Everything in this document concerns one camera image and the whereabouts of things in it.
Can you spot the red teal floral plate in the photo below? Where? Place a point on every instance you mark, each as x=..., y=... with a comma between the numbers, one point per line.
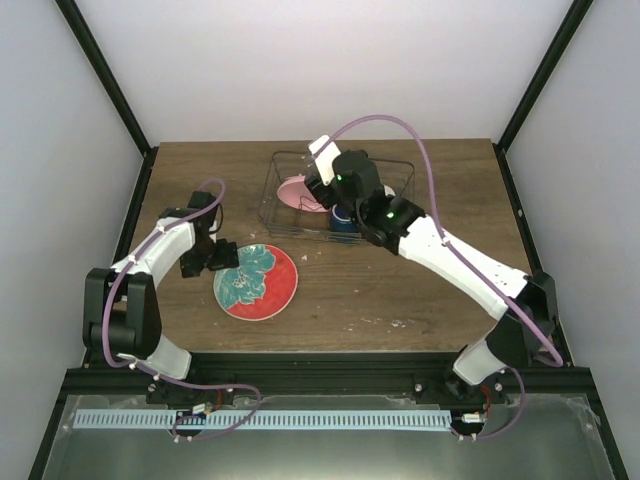
x=262, y=286

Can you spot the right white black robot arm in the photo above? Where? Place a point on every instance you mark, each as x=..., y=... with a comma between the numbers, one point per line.
x=524, y=306

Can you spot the light blue slotted strip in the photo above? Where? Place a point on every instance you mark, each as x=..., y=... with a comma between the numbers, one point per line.
x=396, y=420

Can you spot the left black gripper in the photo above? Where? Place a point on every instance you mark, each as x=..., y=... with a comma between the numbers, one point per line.
x=227, y=258

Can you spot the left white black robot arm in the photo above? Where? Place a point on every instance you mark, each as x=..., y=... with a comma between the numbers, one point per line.
x=121, y=317

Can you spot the black wire dish rack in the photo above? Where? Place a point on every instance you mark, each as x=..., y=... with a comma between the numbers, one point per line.
x=313, y=223

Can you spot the white bowl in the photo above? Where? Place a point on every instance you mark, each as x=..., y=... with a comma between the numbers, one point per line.
x=389, y=191

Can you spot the pink red plate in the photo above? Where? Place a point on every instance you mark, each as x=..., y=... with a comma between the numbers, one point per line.
x=294, y=193

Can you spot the dark blue mug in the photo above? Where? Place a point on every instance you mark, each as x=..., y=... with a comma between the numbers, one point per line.
x=340, y=222

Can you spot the black aluminium frame rail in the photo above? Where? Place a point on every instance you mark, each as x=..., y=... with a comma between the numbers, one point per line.
x=427, y=377

